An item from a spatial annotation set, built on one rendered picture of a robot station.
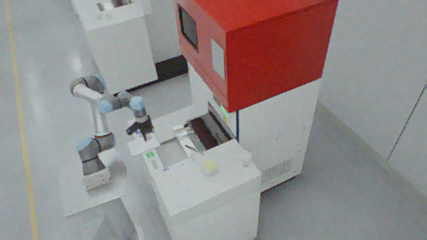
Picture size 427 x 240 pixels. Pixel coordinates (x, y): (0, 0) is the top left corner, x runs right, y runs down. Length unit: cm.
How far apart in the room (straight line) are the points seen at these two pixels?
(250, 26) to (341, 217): 199
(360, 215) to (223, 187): 155
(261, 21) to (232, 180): 97
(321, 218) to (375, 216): 46
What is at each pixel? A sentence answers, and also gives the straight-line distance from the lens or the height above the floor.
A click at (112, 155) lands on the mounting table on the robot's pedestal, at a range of 259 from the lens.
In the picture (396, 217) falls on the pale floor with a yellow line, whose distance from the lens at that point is 339.
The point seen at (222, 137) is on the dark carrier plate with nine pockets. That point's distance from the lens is 244.
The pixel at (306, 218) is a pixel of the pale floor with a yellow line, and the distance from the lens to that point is 315.
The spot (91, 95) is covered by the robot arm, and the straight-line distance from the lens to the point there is 211.
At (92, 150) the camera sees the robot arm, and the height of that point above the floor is 103.
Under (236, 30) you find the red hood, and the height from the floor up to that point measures 181.
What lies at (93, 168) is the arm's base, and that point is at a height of 96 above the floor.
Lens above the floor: 272
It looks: 45 degrees down
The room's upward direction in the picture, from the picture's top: 4 degrees counter-clockwise
